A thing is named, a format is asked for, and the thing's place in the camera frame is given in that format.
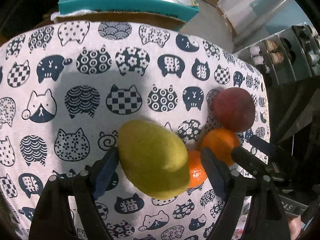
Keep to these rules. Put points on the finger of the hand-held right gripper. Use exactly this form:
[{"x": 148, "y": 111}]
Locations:
[
  {"x": 247, "y": 160},
  {"x": 261, "y": 143}
]

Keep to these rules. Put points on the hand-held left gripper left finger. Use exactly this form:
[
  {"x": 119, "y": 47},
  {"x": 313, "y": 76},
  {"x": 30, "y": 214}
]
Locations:
[{"x": 105, "y": 175}]

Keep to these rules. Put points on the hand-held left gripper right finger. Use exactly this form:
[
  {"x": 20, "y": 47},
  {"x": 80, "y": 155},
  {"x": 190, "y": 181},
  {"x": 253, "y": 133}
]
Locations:
[{"x": 215, "y": 175}]

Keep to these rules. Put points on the large orange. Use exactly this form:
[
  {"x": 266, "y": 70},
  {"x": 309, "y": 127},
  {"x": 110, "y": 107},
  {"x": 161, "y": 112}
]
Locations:
[
  {"x": 197, "y": 173},
  {"x": 220, "y": 145}
]

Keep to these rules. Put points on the yellow-green mango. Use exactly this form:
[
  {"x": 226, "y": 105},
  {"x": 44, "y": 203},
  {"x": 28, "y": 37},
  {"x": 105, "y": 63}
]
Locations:
[{"x": 152, "y": 160}]

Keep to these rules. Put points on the red apple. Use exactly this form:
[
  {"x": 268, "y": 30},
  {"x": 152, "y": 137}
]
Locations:
[{"x": 233, "y": 110}]

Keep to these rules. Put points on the grey shoe rack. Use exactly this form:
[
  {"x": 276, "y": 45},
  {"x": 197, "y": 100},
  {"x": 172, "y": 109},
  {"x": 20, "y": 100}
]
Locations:
[{"x": 287, "y": 65}]

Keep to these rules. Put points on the shoe rack with shoes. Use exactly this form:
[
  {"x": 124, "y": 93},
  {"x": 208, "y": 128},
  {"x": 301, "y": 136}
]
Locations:
[{"x": 275, "y": 52}]

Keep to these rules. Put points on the cat print tablecloth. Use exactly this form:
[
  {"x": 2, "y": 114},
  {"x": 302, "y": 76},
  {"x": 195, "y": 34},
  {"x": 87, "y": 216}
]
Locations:
[{"x": 75, "y": 80}]

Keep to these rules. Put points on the teal box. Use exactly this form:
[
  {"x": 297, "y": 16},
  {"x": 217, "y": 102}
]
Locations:
[{"x": 125, "y": 5}]

